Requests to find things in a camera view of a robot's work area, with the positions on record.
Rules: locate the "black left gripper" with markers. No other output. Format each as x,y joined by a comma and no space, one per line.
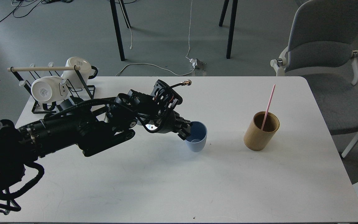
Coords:
171,121

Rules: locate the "blue plastic cup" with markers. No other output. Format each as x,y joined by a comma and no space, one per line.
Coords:
197,139

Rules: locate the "pink chopstick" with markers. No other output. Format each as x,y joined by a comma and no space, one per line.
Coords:
268,107

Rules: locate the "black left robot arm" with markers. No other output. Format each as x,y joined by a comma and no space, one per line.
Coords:
93,125

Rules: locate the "white power plug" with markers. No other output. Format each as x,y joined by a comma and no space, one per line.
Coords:
197,64

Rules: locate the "bamboo cylinder holder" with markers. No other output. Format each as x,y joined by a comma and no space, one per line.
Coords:
259,134

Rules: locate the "white mug upper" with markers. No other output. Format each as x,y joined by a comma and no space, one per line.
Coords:
72,76

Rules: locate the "white mug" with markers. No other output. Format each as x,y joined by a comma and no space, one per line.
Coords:
48,89
72,76

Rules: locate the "black table leg right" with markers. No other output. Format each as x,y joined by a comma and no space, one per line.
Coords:
232,24

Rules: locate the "black table leg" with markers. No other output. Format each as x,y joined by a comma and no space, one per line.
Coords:
117,26
232,24

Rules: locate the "wooden rack dowel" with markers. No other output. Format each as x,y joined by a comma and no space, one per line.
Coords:
68,68

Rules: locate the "white mug lower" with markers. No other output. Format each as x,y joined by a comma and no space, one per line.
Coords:
48,89

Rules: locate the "black table leg left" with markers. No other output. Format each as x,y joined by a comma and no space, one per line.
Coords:
117,26

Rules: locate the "grey office chair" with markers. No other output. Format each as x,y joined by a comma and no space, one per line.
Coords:
321,36

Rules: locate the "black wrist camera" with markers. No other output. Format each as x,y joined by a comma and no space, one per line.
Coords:
165,95

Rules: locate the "black wire dish rack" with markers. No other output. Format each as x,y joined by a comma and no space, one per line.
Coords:
26,79

